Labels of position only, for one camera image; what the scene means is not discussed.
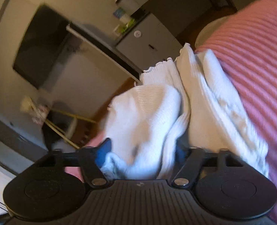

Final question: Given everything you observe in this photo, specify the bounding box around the white ribbed knit sweater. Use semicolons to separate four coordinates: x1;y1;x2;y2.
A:
101;44;269;180

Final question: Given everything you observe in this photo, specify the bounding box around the round two-tier side table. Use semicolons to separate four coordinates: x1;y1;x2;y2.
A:
41;109;98;151

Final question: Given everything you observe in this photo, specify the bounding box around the wrapped flower bouquet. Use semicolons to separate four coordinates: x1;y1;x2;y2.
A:
20;96;50;126

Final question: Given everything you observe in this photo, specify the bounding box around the tall white standing panel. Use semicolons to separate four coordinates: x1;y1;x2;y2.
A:
66;22;144;84

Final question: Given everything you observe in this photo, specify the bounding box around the grey bedside cabinet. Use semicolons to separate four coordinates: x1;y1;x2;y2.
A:
116;14;182;70

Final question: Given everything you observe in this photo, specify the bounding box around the grey dressing table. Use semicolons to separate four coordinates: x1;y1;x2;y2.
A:
116;0;237;44

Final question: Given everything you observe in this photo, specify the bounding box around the wall mounted black television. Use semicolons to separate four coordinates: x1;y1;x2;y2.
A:
13;4;69;89

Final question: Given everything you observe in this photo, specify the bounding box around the pink corduroy bedspread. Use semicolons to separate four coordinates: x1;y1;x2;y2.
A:
65;0;277;225

